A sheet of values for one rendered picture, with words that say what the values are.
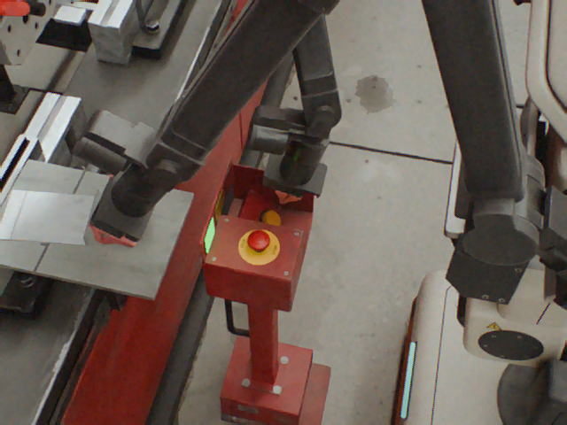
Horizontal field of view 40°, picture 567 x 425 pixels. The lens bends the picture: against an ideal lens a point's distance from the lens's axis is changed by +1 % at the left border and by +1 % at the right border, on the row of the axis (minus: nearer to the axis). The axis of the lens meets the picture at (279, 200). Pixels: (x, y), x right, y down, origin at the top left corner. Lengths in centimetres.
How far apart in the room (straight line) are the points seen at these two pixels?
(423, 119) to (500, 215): 182
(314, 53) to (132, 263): 40
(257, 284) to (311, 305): 83
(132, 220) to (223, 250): 36
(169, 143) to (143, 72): 65
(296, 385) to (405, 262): 54
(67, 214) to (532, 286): 70
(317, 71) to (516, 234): 45
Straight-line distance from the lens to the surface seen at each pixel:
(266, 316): 164
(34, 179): 123
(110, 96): 148
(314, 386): 208
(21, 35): 112
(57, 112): 135
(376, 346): 215
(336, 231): 232
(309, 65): 116
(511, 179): 81
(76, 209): 117
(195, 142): 85
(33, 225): 118
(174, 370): 207
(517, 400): 186
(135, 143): 94
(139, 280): 109
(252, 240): 134
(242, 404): 196
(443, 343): 187
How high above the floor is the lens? 194
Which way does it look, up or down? 55 degrees down
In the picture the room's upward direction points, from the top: straight up
